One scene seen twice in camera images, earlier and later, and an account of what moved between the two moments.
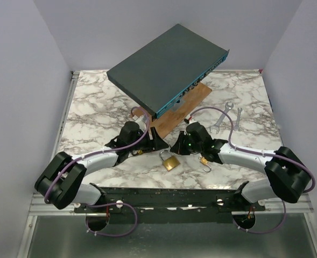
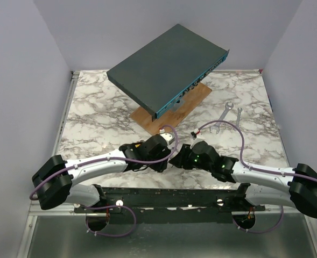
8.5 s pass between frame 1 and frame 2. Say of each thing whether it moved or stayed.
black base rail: stayed
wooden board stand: stayed
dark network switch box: stayed
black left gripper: moved
